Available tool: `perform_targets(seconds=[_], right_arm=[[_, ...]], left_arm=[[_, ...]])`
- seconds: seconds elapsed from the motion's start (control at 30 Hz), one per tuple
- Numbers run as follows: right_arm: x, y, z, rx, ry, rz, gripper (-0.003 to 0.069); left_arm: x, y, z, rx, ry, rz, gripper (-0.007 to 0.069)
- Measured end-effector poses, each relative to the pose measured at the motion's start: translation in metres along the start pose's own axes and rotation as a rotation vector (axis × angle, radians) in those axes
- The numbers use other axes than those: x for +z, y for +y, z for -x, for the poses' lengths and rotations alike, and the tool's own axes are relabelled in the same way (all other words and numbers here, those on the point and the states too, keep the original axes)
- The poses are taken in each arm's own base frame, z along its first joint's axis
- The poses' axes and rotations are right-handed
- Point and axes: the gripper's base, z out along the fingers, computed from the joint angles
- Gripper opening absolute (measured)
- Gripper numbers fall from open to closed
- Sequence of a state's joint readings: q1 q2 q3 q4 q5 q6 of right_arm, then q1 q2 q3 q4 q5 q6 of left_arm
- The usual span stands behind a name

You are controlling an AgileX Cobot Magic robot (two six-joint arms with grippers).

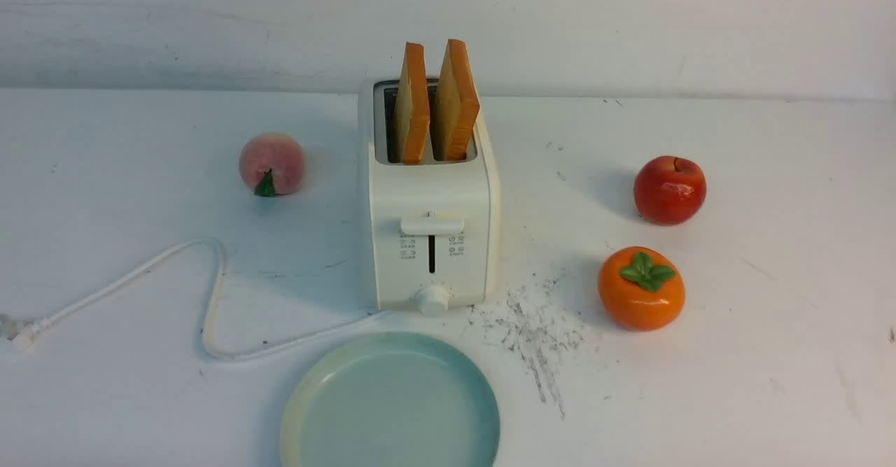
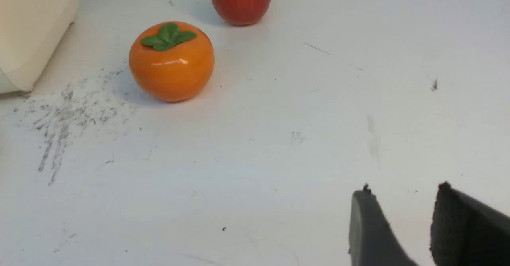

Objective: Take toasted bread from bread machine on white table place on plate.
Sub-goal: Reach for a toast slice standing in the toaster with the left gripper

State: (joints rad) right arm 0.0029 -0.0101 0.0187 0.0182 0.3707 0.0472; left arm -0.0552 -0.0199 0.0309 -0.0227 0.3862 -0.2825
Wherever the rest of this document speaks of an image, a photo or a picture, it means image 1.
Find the light green round plate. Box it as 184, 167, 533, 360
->
279, 332, 501, 466

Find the pink peach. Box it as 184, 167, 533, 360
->
238, 132, 307, 197

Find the red apple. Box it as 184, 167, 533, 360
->
633, 155, 708, 225

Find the white power cord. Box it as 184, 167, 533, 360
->
0, 238, 382, 363

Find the orange persimmon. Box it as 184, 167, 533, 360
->
596, 246, 686, 332

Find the white two-slot toaster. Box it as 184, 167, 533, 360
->
358, 80, 501, 315

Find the toasted bread slice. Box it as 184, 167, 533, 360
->
390, 42, 430, 164
431, 39, 480, 161

